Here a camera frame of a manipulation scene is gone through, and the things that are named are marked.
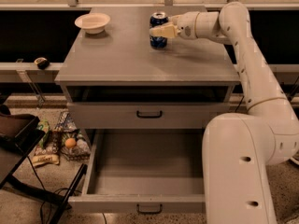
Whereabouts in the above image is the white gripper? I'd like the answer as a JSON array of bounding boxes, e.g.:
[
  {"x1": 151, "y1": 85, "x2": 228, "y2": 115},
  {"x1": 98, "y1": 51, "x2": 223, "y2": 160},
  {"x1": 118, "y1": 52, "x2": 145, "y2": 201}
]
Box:
[{"x1": 149, "y1": 12, "x2": 199, "y2": 40}]

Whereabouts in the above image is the blue pepsi can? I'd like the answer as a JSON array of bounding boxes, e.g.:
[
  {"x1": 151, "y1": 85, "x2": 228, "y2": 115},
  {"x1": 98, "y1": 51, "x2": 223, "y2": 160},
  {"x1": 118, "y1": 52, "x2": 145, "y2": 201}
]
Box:
[{"x1": 149, "y1": 11, "x2": 168, "y2": 49}]

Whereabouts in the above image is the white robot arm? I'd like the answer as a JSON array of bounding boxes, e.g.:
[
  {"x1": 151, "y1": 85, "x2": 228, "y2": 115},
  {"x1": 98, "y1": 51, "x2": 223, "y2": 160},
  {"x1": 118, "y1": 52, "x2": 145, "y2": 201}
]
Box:
[{"x1": 149, "y1": 2, "x2": 299, "y2": 224}]

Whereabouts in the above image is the grey drawer cabinet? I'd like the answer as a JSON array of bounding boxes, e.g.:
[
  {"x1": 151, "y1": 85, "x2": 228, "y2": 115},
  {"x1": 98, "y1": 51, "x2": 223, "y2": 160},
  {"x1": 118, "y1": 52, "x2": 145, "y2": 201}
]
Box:
[{"x1": 56, "y1": 7, "x2": 238, "y2": 143}]

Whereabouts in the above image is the white bowl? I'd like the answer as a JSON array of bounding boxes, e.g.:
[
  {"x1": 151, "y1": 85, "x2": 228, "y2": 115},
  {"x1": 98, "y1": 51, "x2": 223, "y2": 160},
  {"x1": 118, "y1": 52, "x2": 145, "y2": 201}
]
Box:
[{"x1": 75, "y1": 13, "x2": 110, "y2": 35}]

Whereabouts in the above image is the black tape measure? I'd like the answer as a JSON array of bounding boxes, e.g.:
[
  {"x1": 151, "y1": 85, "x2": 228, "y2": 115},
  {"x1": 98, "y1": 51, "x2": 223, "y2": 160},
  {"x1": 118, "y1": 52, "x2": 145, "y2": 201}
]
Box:
[{"x1": 34, "y1": 57, "x2": 50, "y2": 70}]

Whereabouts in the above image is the orange fruit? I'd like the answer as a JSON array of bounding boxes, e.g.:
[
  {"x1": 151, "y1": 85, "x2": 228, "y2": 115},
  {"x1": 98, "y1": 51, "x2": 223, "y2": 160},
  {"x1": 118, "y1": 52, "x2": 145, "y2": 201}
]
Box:
[{"x1": 64, "y1": 138, "x2": 77, "y2": 148}]

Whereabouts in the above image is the green chip bag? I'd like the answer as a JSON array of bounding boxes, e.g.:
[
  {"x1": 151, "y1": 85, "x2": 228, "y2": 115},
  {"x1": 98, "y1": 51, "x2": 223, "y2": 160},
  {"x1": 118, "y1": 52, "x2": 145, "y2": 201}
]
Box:
[{"x1": 32, "y1": 120, "x2": 61, "y2": 167}]

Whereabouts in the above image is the grey metal rail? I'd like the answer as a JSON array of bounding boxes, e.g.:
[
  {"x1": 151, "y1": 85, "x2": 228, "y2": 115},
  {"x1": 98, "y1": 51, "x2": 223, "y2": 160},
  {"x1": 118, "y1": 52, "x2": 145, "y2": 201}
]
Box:
[{"x1": 0, "y1": 63, "x2": 63, "y2": 83}]

